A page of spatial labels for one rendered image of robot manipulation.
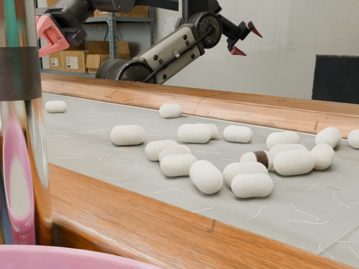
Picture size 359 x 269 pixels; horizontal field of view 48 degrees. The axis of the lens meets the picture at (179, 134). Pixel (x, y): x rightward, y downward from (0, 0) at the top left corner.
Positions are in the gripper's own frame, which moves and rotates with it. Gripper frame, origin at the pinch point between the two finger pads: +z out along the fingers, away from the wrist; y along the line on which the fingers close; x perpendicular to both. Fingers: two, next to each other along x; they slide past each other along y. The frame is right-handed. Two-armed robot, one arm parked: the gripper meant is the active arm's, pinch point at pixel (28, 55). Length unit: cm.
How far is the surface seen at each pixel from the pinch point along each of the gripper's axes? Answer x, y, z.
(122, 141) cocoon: -0.4, 34.5, 11.9
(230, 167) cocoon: -3, 50, 13
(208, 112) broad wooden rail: 11.5, 31.8, -2.8
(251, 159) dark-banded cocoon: 0, 49, 10
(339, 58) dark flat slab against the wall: 132, -14, -147
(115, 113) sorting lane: 7.9, 19.5, 3.1
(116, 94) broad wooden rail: 11.4, 11.3, -3.4
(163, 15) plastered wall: 116, -156, -170
